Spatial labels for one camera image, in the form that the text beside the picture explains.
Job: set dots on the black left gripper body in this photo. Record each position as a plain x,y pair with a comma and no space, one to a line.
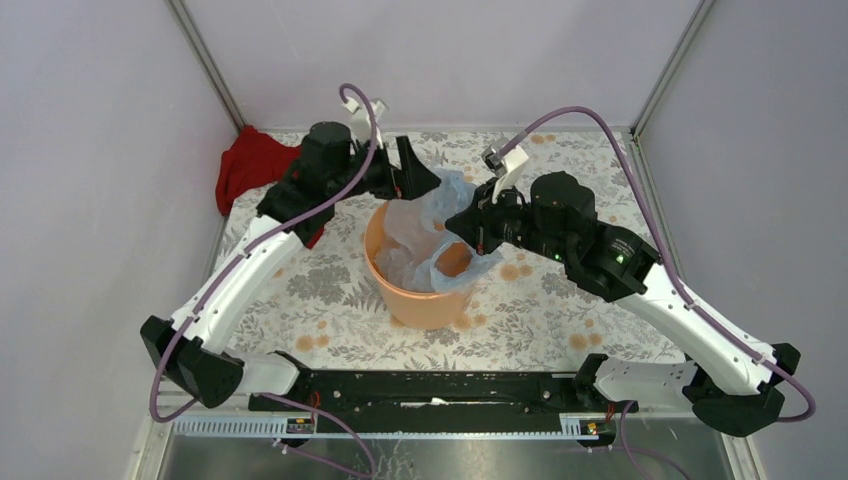
378,178

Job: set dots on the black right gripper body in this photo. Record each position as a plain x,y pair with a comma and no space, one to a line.
505,220

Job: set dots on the light blue trash bag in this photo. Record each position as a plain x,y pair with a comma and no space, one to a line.
419,254

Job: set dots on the orange plastic trash bin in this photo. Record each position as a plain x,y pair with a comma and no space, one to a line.
423,311

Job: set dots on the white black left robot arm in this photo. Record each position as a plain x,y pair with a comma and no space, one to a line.
190,348

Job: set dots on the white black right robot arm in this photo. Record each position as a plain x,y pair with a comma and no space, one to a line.
729,380

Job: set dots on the red cloth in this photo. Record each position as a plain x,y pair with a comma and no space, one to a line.
255,159

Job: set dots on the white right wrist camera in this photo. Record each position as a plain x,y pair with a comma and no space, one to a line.
506,163

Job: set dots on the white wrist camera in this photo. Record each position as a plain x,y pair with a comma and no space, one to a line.
506,163
360,121

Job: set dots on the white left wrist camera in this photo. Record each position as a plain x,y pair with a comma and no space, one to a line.
360,121

